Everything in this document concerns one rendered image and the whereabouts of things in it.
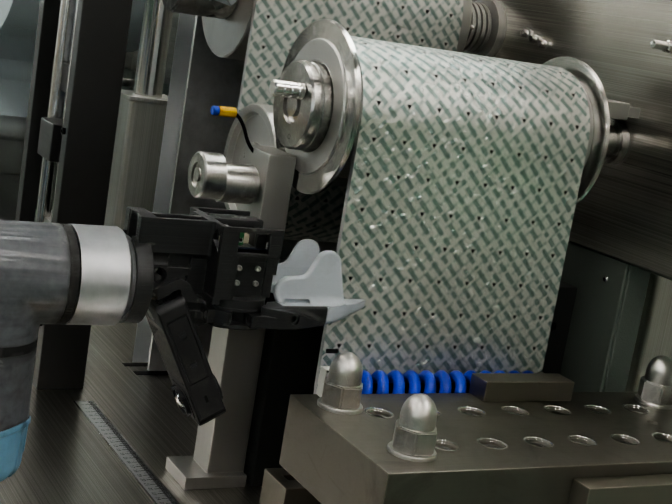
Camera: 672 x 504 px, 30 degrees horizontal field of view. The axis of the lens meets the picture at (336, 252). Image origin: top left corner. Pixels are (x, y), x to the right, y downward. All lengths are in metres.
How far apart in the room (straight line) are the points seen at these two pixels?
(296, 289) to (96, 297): 0.17
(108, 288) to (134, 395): 0.44
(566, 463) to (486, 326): 0.20
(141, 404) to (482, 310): 0.40
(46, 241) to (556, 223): 0.47
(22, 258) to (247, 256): 0.17
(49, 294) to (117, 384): 0.48
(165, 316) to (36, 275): 0.11
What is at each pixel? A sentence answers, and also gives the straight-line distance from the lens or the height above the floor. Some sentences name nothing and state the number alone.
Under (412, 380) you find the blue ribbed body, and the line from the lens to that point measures 1.07.
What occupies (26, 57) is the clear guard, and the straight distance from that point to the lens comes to 1.99.
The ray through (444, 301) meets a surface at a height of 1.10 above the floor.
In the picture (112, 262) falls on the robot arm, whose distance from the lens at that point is 0.93.
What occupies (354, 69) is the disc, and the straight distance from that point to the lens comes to 1.01.
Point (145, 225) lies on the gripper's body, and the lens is 0.94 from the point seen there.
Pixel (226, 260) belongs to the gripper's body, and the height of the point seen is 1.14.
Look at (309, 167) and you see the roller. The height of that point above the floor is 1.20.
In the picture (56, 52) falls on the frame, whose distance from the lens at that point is 1.38.
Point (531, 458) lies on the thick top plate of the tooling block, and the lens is 0.97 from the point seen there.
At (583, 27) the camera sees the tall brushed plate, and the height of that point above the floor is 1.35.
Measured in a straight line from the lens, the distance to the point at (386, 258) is 1.06.
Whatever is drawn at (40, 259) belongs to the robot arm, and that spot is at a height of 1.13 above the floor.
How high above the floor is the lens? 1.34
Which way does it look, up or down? 11 degrees down
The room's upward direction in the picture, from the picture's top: 9 degrees clockwise
